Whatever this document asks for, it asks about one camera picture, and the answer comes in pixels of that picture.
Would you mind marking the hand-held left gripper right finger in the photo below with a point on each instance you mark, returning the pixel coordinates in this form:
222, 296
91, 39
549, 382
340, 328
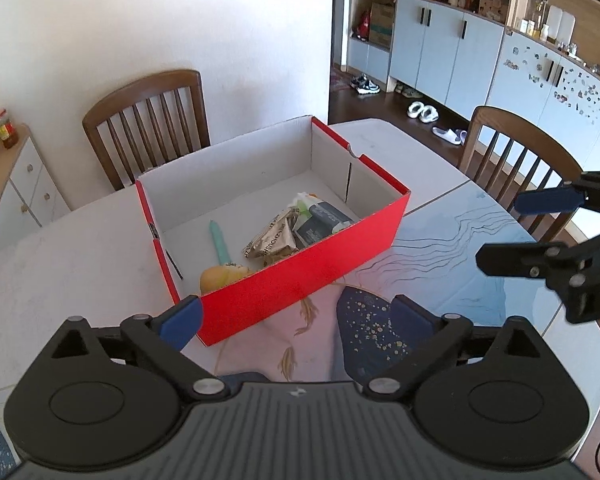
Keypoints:
414, 321

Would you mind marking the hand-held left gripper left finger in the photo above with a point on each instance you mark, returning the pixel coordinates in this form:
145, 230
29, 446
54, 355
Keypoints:
182, 319

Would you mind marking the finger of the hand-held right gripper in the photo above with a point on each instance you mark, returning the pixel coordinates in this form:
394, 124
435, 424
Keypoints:
545, 201
515, 260

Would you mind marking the red cardboard box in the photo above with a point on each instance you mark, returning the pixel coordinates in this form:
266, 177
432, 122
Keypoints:
290, 280

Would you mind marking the gold foil packet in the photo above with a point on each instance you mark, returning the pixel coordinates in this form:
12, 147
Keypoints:
270, 245

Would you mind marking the dark grey packet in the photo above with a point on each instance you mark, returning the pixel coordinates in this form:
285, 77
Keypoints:
320, 222

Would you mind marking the white plastic packet green print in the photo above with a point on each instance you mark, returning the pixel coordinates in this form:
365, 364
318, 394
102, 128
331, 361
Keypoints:
305, 199

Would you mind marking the white blue patterned desktop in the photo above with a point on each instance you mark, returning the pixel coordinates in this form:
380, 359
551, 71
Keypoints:
55, 285

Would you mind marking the wooden slat-back chair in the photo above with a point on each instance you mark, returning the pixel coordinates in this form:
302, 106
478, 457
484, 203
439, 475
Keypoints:
145, 115
515, 160

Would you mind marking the white slide sandal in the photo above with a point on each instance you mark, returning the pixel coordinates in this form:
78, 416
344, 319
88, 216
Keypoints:
450, 136

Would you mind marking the white slippers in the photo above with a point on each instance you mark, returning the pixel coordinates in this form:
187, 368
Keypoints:
424, 112

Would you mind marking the white sideboard cabinet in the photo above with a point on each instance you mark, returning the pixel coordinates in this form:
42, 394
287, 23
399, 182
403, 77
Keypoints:
25, 195

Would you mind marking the black white sneakers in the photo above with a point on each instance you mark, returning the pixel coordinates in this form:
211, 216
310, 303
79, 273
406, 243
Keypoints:
365, 84

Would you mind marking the patterned door rug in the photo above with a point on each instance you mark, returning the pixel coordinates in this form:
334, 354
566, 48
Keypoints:
341, 80

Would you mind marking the brown cardboard carton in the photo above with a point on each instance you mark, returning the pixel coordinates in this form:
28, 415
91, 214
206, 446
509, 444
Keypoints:
381, 25

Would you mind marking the red toy figure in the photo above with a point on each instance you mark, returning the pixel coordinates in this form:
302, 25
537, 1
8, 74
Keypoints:
365, 26

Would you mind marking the red-capped sauce jar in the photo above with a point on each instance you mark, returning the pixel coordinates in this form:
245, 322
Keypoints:
5, 130

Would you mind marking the pale blue wall cabinet unit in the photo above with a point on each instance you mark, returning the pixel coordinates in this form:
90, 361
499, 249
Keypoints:
430, 50

